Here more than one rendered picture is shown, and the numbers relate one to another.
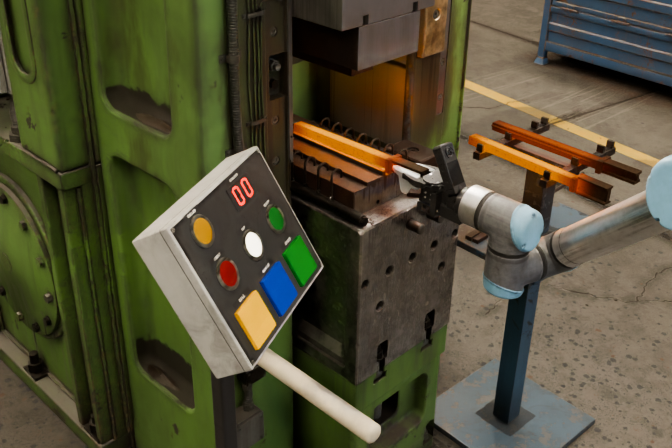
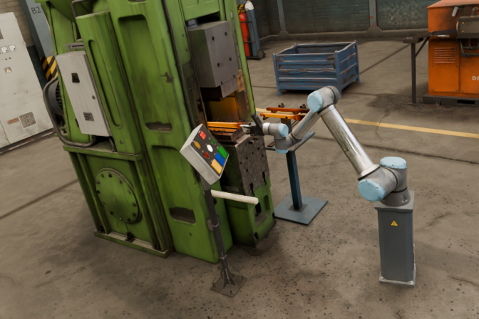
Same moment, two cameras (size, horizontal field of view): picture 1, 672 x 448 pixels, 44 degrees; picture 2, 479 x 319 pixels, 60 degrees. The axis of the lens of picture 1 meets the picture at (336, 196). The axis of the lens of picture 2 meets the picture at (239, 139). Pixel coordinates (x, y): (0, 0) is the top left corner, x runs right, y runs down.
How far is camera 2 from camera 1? 1.21 m
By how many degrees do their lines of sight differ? 9
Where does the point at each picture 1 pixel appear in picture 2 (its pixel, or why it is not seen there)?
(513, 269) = (283, 143)
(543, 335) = (304, 182)
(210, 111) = (184, 119)
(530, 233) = (284, 130)
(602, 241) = (304, 127)
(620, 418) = (336, 198)
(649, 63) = (320, 83)
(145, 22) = (155, 100)
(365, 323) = (244, 176)
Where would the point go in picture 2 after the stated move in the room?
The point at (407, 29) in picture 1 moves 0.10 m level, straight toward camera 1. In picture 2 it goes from (233, 83) to (234, 86)
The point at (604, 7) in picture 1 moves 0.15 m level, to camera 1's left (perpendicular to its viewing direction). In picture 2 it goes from (297, 67) to (288, 69)
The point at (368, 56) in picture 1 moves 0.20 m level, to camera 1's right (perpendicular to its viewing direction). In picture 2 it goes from (224, 92) to (251, 87)
